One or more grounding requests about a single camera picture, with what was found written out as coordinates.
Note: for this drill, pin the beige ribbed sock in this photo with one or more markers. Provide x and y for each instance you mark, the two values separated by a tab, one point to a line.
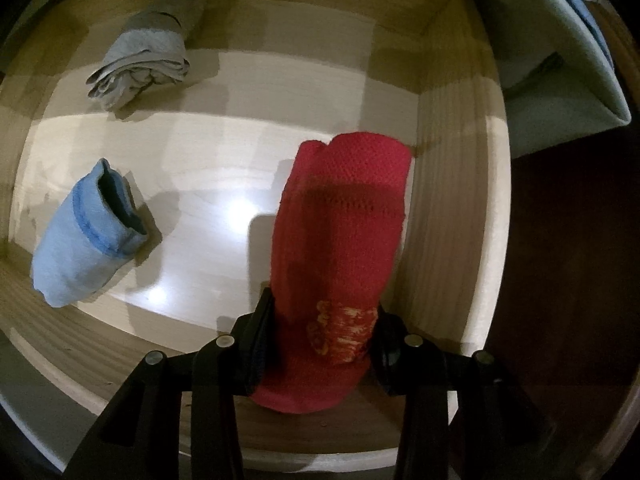
145	55

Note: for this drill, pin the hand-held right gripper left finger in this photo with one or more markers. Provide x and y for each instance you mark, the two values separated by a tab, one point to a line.
255	355

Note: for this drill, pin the red sock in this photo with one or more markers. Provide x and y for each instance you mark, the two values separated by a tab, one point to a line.
340	235

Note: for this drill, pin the blue and white sock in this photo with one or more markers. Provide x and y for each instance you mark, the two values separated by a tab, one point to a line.
75	250

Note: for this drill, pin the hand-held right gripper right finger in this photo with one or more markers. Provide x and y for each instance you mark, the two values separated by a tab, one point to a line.
387	357

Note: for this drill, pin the wooden drawer with grey front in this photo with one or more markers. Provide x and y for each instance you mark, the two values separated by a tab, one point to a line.
225	160

